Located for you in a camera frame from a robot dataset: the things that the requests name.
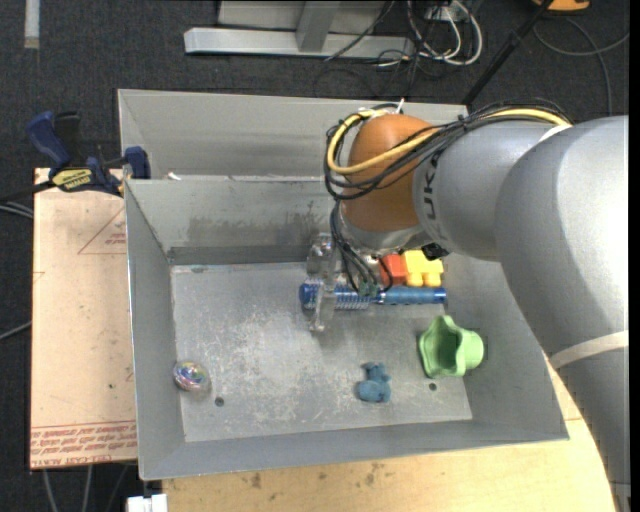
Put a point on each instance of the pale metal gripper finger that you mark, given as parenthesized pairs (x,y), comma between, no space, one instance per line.
(322,312)
(320,255)

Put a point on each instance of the orange toy block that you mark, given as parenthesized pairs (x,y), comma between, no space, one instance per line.
(394,270)

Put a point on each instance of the blue ribbed toy tool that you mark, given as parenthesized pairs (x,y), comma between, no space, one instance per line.
(410,296)

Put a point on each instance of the yellow toy block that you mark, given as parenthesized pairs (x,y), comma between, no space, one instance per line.
(424,269)

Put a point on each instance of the grey metal bin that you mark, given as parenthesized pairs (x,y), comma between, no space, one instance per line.
(260,360)

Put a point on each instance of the blue toy animal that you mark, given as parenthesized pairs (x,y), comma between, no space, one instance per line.
(374,387)

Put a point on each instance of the green plastic cup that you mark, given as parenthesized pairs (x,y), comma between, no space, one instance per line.
(447,350)

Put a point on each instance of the iridescent clear ball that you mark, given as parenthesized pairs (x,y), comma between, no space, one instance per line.
(191,376)

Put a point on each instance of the brown cardboard board, red print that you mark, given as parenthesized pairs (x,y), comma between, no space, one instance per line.
(80,325)

